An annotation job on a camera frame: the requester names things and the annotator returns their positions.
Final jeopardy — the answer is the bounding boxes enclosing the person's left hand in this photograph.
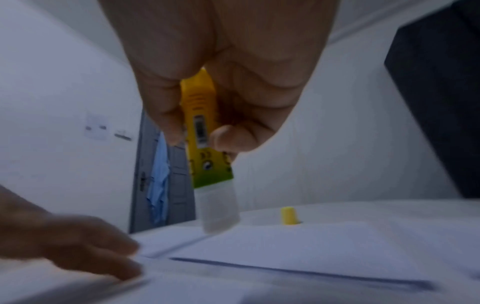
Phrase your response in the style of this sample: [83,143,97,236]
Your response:
[0,185,146,281]

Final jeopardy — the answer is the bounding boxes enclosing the person's right hand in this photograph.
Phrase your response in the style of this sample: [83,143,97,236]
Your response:
[97,0,340,161]

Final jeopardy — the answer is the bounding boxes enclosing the yellow glue stick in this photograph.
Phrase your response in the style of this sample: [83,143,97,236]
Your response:
[178,67,243,234]

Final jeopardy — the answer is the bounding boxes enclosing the single white paper sheet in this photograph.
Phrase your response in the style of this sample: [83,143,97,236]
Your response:
[168,221,438,291]
[0,255,480,304]

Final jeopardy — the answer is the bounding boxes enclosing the yellow glue stick cap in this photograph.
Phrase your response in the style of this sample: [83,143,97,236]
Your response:
[280,206,301,226]

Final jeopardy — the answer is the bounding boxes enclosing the blue hanging cloth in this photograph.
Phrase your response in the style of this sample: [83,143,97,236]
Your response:
[145,131,172,228]

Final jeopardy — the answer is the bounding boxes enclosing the grey door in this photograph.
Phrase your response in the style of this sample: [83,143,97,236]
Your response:
[128,110,198,234]

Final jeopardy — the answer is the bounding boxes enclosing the black wardrobe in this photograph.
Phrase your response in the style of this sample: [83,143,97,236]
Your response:
[384,0,480,200]

